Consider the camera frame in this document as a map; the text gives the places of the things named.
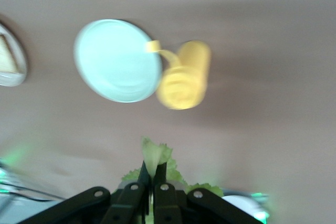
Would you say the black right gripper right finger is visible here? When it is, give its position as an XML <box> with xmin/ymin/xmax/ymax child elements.
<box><xmin>153</xmin><ymin>162</ymin><xmax>263</xmax><ymax>224</ymax></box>

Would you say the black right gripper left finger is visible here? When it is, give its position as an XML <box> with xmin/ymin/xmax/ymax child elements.
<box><xmin>26</xmin><ymin>161</ymin><xmax>152</xmax><ymax>224</ymax></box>

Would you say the green lettuce leaf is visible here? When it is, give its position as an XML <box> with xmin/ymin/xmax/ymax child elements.
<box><xmin>120</xmin><ymin>136</ymin><xmax>224</xmax><ymax>224</ymax></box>

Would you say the yellow squeeze bottle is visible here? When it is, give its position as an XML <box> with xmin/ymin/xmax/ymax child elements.
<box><xmin>145</xmin><ymin>39</ymin><xmax>212</xmax><ymax>111</ymax></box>

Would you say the mint green plate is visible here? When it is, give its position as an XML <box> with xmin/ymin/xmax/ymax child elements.
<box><xmin>73</xmin><ymin>19</ymin><xmax>163</xmax><ymax>103</ymax></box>

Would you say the beige plate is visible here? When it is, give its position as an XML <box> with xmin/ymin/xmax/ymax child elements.
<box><xmin>0</xmin><ymin>21</ymin><xmax>29</xmax><ymax>88</ymax></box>

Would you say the black table cable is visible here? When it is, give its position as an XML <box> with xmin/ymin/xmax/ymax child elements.
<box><xmin>0</xmin><ymin>182</ymin><xmax>68</xmax><ymax>201</ymax></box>

